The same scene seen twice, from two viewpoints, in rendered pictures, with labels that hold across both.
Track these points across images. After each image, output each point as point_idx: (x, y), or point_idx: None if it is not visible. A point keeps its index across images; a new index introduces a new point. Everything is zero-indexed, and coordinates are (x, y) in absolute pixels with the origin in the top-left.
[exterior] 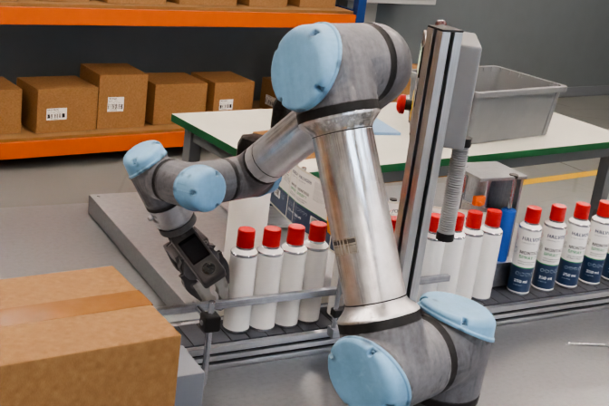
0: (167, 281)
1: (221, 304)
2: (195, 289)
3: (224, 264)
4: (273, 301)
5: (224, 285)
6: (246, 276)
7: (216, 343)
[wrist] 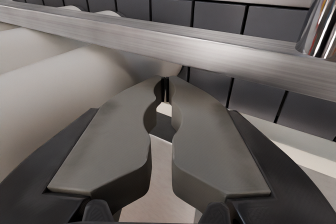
0: (193, 216)
1: (178, 30)
2: (258, 165)
3: (11, 200)
4: (34, 5)
5: (113, 112)
6: (6, 79)
7: (238, 4)
